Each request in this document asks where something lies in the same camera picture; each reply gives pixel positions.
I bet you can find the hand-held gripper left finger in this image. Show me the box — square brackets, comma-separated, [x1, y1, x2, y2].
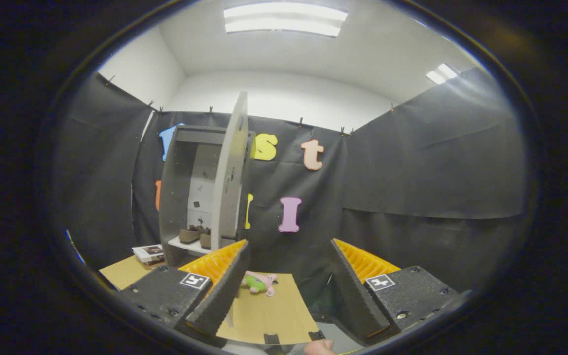
[116, 240, 251, 340]

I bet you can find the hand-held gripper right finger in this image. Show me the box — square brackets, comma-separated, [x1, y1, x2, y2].
[329, 238, 460, 345]

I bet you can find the light grey shoe cabinet door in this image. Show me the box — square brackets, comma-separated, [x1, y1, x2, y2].
[210, 91, 249, 252]

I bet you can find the grey shoe cabinet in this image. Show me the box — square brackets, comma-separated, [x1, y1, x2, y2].
[158, 125, 256, 268]

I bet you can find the white cabinet shelf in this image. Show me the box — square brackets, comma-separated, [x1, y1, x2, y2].
[168, 236, 213, 254]

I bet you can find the pink and green plush toy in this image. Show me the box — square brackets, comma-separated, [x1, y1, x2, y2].
[242, 271, 279, 297]

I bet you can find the black backdrop cloth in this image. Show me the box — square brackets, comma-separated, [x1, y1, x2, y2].
[52, 67, 531, 296]

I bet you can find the small ceiling light panel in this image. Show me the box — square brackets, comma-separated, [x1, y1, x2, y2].
[426, 63, 461, 85]

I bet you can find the large ceiling light panel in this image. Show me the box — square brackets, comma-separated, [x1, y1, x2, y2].
[223, 2, 349, 38]

